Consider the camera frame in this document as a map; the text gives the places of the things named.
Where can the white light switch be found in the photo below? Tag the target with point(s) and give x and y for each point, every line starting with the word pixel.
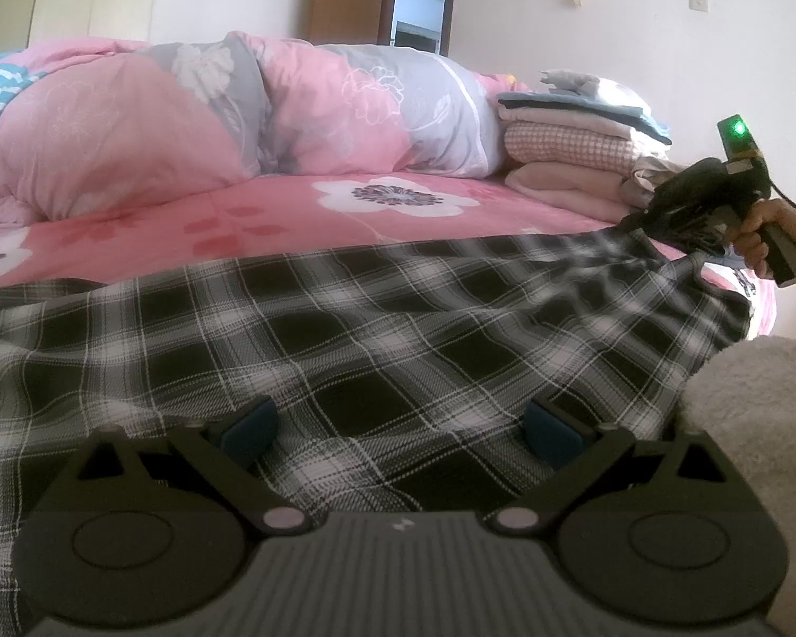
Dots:
pixel 698 2

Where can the beige folded cloth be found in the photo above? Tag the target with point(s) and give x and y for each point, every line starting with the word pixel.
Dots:
pixel 657 176

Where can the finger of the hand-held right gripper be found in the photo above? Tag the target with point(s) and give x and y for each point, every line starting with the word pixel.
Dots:
pixel 647 224

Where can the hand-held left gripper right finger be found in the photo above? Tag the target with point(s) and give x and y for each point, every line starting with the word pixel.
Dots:
pixel 554 432

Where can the stack of folded linens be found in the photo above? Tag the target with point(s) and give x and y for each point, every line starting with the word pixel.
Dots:
pixel 570 106

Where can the pink grey floral duvet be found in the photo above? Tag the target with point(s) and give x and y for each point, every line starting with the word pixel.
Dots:
pixel 172 126

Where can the person's right hand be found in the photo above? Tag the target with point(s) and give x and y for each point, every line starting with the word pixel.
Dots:
pixel 789 215

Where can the pink floral bedsheet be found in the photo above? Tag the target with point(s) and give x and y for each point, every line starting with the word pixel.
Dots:
pixel 272 212

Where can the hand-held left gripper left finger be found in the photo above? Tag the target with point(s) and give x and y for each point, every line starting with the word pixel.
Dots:
pixel 249 430

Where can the person's fluffy beige clothing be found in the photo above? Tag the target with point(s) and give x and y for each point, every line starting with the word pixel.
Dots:
pixel 756 424

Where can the black white plaid shirt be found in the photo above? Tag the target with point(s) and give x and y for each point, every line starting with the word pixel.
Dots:
pixel 338 332

